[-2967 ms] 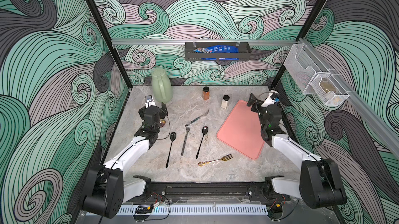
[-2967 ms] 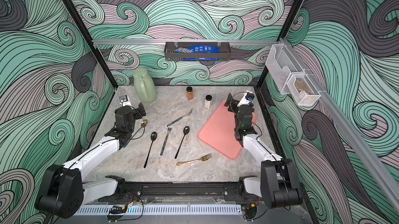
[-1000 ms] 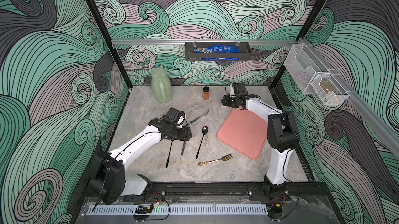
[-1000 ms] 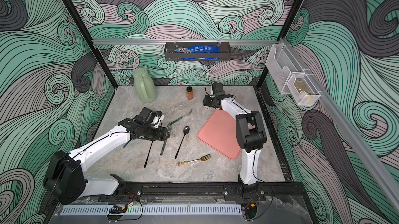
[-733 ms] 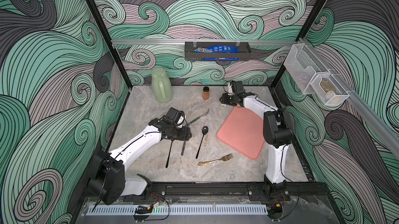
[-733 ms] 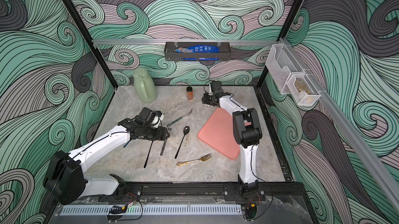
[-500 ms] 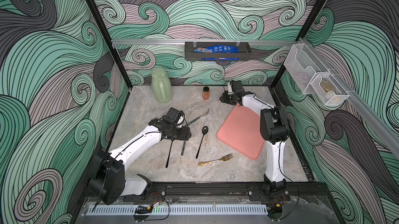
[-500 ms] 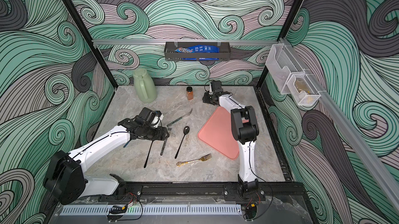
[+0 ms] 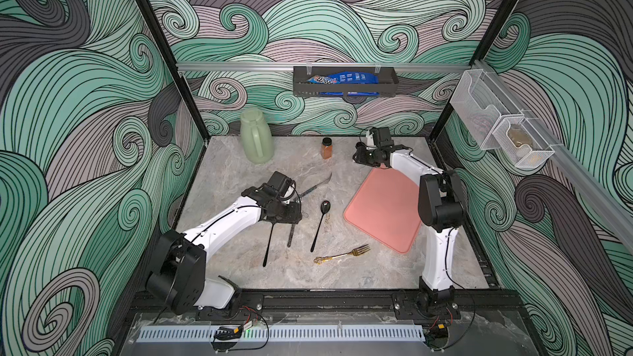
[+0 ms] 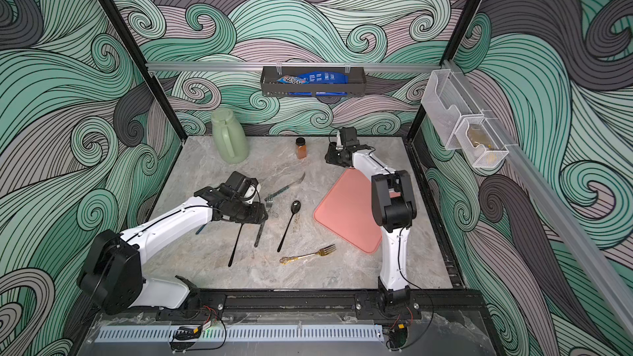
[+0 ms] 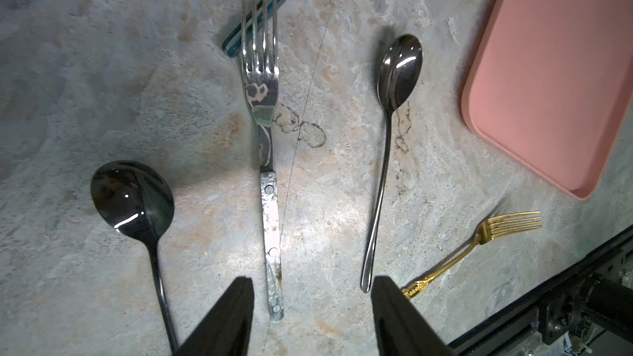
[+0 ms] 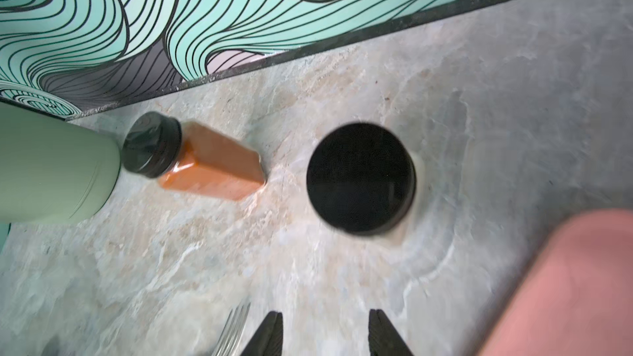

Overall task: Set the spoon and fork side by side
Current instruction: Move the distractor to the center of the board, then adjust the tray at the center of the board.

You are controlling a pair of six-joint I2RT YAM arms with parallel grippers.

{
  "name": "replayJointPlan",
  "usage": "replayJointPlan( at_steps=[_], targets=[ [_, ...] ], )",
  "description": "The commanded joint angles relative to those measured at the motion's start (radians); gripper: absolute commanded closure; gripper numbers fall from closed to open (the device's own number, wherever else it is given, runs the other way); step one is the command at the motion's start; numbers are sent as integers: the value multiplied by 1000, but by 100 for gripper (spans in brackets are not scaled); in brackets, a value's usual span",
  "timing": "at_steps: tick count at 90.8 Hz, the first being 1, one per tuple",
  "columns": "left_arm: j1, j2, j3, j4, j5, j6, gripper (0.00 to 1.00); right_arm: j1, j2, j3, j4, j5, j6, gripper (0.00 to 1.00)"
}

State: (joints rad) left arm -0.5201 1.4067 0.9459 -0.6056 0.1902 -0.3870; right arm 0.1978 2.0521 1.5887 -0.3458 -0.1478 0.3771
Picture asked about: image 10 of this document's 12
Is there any patterned silver fork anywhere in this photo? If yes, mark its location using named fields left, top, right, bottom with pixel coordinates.
left=254, top=198, right=274, bottom=248

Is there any pink tray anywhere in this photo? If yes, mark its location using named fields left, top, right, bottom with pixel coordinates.
left=313, top=169, right=382, bottom=255

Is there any gold fork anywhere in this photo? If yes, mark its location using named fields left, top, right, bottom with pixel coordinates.
left=280, top=244, right=336, bottom=265

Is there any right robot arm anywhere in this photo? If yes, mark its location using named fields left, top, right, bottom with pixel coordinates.
left=325, top=127, right=417, bottom=310

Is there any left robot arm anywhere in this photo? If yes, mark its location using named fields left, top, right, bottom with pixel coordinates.
left=77, top=171, right=268, bottom=315

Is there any orange spice jar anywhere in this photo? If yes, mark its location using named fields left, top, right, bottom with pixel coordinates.
left=295, top=138, right=308, bottom=160

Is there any green pitcher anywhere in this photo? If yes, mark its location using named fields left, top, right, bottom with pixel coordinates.
left=211, top=108, right=249, bottom=164

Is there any blue snack bag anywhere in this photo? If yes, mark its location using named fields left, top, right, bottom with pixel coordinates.
left=277, top=72, right=348, bottom=96

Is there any black wall basket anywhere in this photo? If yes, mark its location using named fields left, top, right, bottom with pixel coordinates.
left=260, top=67, right=367, bottom=97

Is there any large clear wall bin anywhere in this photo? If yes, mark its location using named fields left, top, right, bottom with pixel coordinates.
left=421, top=68, right=483, bottom=150

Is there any small clear wall bin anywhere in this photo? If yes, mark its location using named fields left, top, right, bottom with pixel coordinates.
left=455, top=117, right=509, bottom=170

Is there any white slotted cable duct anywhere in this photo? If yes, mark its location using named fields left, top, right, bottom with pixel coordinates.
left=95, top=325, right=384, bottom=344

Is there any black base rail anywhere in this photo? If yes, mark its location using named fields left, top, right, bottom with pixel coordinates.
left=103, top=289, right=485, bottom=321

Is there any aluminium back rail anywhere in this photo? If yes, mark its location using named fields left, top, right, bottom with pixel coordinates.
left=146, top=61, right=441, bottom=74

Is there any aluminium rail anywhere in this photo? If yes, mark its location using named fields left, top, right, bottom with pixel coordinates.
left=442, top=60, right=633, bottom=337
left=146, top=61, right=441, bottom=74

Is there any aluminium right rail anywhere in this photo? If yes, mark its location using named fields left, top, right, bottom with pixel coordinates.
left=442, top=60, right=633, bottom=337

